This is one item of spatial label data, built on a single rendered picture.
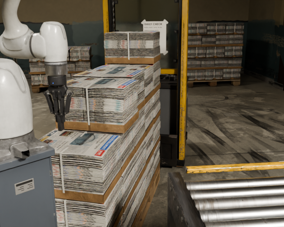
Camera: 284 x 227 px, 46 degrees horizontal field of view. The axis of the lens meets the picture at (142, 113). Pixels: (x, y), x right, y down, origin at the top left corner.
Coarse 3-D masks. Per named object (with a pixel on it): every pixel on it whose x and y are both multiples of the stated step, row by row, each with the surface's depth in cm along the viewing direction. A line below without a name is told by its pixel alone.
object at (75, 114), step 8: (72, 80) 183; (80, 80) 183; (88, 80) 184; (72, 88) 166; (80, 88) 165; (64, 96) 169; (72, 96) 168; (80, 96) 167; (64, 104) 170; (72, 104) 169; (80, 104) 167; (72, 112) 169; (80, 112) 168; (72, 120) 171; (80, 120) 170
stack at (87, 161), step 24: (144, 120) 224; (48, 144) 154; (72, 144) 154; (96, 144) 154; (120, 144) 167; (144, 144) 224; (72, 168) 145; (96, 168) 142; (120, 168) 170; (96, 192) 145; (120, 192) 171; (144, 192) 235; (72, 216) 152; (96, 216) 149; (144, 216) 238
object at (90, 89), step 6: (96, 84) 173; (84, 90) 165; (90, 90) 164; (84, 96) 166; (90, 96) 165; (84, 102) 167; (90, 102) 166; (84, 108) 168; (90, 108) 167; (84, 114) 168; (90, 114) 167; (84, 120) 169; (90, 120) 168
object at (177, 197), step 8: (168, 176) 129; (176, 176) 128; (168, 184) 130; (176, 184) 121; (184, 184) 121; (168, 192) 131; (176, 192) 116; (184, 192) 116; (168, 200) 131; (176, 200) 114; (184, 200) 111; (192, 200) 110; (176, 208) 114; (184, 208) 106; (192, 208) 106; (176, 216) 115; (184, 216) 102; (192, 216) 102; (200, 216) 102; (176, 224) 115; (184, 224) 102; (192, 224) 98; (200, 224) 98
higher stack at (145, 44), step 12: (108, 36) 245; (120, 36) 243; (132, 36) 241; (144, 36) 239; (156, 36) 250; (108, 48) 247; (120, 48) 245; (132, 48) 244; (144, 48) 241; (156, 48) 253; (156, 72) 254; (156, 84) 260; (156, 96) 262; (156, 108) 262; (156, 120) 268; (156, 132) 268; (156, 156) 278; (156, 180) 281
